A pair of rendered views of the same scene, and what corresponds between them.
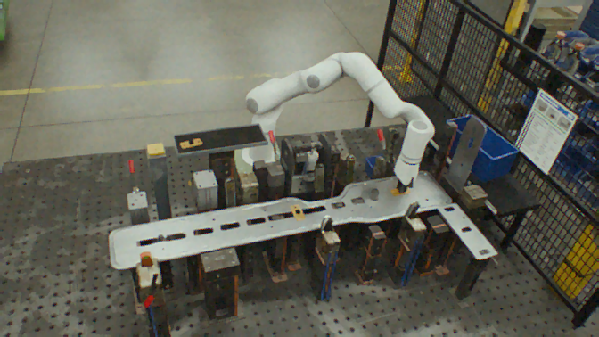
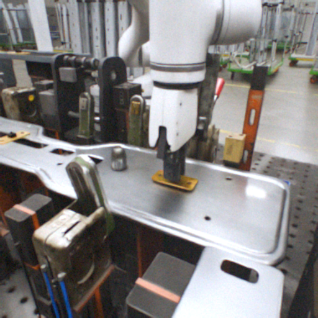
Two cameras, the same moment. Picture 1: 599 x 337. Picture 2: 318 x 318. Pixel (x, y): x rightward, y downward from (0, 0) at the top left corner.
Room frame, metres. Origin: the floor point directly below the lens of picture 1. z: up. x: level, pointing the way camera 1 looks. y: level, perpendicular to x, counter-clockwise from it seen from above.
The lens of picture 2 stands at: (1.27, -0.76, 1.27)
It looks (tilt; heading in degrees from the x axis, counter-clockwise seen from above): 28 degrees down; 51
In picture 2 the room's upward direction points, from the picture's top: straight up
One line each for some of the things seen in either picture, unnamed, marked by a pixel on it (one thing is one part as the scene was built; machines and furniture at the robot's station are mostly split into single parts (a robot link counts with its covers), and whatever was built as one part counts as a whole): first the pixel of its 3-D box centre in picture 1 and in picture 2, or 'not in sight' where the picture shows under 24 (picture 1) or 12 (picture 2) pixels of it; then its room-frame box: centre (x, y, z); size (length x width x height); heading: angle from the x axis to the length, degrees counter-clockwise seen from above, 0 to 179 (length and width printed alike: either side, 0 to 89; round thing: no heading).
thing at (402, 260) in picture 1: (405, 250); (85, 303); (1.35, -0.48, 0.87); 0.12 x 0.09 x 0.35; 23
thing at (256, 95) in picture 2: not in sight; (241, 179); (1.74, -0.48, 0.95); 0.03 x 0.01 x 0.50; 113
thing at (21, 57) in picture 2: (220, 139); (41, 56); (1.59, 0.32, 1.16); 0.37 x 0.14 x 0.02; 113
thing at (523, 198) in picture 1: (459, 147); not in sight; (1.92, -0.77, 1.02); 0.90 x 0.22 x 0.03; 23
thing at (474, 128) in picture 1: (465, 153); not in sight; (1.65, -0.70, 1.17); 0.12 x 0.01 x 0.34; 23
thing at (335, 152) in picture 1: (326, 184); (131, 153); (1.66, -0.15, 0.91); 0.07 x 0.05 x 0.42; 23
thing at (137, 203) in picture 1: (143, 232); not in sight; (1.29, 0.58, 0.88); 0.11 x 0.10 x 0.36; 23
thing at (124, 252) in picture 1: (293, 216); (5, 138); (1.36, -0.01, 1.00); 1.38 x 0.22 x 0.02; 113
